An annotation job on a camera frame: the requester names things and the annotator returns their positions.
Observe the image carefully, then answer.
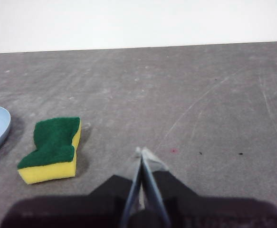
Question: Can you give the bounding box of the yellow sponge with green pad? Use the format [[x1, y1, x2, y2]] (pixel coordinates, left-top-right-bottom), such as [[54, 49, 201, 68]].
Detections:
[[17, 116, 82, 185]]

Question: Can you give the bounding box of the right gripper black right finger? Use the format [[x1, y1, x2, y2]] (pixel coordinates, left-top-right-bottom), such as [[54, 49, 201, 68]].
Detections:
[[133, 147, 277, 228]]

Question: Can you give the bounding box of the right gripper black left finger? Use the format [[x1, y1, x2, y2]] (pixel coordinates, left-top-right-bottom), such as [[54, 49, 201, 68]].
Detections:
[[0, 153, 143, 228]]

